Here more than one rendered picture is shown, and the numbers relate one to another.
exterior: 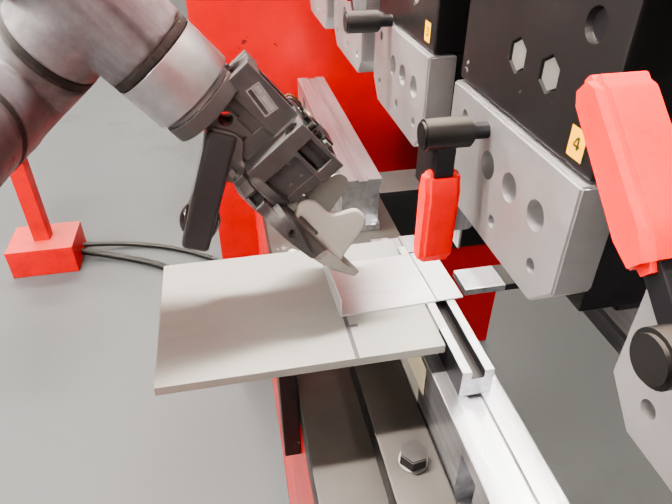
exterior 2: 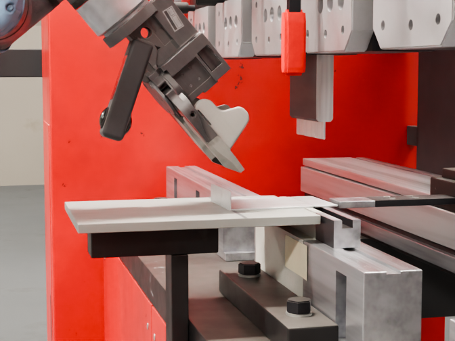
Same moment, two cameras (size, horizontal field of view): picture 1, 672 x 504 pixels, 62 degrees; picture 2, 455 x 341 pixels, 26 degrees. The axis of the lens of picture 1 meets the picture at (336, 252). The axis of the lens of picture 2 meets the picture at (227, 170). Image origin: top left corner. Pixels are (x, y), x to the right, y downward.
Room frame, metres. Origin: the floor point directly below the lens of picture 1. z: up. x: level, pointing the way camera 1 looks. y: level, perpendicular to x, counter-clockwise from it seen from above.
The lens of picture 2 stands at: (-0.68, 0.04, 1.16)
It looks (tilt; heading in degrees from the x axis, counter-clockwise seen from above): 6 degrees down; 358
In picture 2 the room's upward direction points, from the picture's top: straight up
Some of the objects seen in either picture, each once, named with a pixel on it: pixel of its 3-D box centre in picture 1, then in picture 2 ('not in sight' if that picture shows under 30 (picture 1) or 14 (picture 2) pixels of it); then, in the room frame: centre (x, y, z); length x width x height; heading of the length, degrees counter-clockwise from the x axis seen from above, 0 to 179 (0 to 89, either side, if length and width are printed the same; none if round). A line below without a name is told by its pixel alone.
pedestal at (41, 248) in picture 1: (20, 170); not in sight; (1.89, 1.18, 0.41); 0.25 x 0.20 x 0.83; 101
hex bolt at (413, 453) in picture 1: (413, 456); (298, 306); (0.32, -0.07, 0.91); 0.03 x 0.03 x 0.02
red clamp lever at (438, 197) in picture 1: (447, 193); (298, 26); (0.30, -0.07, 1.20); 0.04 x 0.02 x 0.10; 101
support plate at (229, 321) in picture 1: (292, 305); (186, 212); (0.44, 0.04, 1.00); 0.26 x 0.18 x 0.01; 101
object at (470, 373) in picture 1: (438, 310); (316, 220); (0.44, -0.11, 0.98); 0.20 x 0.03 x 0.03; 11
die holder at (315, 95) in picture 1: (332, 142); (208, 206); (1.01, 0.01, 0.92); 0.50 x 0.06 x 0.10; 11
